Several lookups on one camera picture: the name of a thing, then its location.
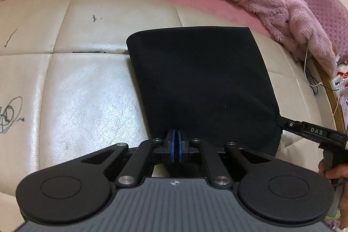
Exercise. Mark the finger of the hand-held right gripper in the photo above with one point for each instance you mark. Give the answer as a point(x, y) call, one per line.
point(286, 124)

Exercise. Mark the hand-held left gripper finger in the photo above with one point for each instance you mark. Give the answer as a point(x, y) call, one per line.
point(178, 149)
point(172, 149)

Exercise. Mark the black pants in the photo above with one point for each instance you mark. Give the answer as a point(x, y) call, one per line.
point(201, 79)

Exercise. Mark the person's right hand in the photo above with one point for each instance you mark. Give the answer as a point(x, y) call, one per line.
point(337, 172)

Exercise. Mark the cream leather sofa cushion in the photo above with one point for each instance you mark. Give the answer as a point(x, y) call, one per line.
point(81, 98)

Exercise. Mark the wooden frame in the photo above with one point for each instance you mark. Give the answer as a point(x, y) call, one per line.
point(330, 90)

